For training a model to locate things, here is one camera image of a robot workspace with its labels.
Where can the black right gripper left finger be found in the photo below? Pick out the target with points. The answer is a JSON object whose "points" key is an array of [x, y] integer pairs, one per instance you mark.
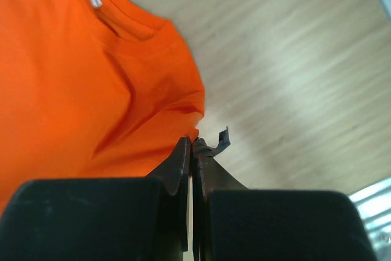
{"points": [[138, 218]]}

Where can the orange t shirt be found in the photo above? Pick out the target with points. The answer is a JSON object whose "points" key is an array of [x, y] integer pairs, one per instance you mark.
{"points": [[91, 88]]}

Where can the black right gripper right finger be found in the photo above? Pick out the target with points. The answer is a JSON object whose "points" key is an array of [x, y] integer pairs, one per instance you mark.
{"points": [[233, 222]]}

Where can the aluminium frame rail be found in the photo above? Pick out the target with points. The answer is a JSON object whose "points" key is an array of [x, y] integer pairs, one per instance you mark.
{"points": [[373, 204]]}

